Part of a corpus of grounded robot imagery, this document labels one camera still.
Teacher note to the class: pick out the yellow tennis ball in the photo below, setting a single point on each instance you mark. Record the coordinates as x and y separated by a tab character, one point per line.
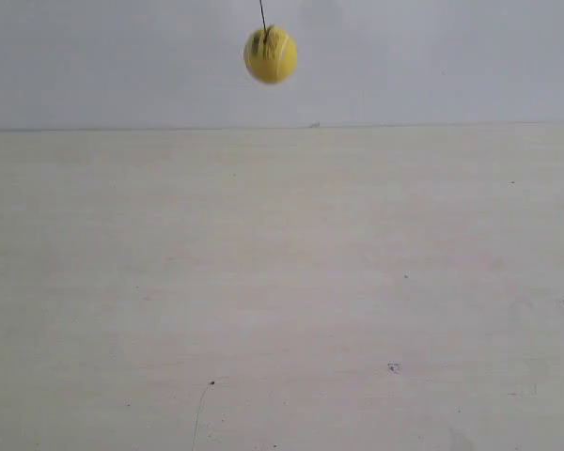
270	55

